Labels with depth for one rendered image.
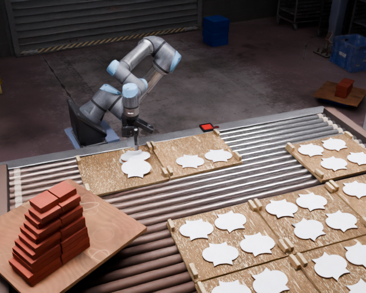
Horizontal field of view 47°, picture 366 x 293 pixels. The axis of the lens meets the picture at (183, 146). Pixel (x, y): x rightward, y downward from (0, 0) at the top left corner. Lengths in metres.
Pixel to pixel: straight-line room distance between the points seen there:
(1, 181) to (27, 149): 2.13
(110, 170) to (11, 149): 2.29
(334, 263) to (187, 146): 1.04
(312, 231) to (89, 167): 1.14
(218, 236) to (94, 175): 0.74
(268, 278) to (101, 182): 0.94
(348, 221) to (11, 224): 1.41
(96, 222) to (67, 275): 0.28
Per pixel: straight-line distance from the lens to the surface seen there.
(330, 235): 1.94
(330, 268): 1.79
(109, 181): 2.16
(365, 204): 2.16
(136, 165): 2.19
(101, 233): 1.72
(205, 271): 1.70
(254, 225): 1.91
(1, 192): 2.20
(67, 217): 1.52
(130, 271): 1.74
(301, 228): 1.92
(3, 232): 1.83
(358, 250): 1.90
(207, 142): 2.44
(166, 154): 2.33
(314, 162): 2.38
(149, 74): 2.50
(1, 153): 4.39
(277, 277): 1.71
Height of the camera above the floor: 2.20
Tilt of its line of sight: 32 degrees down
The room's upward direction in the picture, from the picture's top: straight up
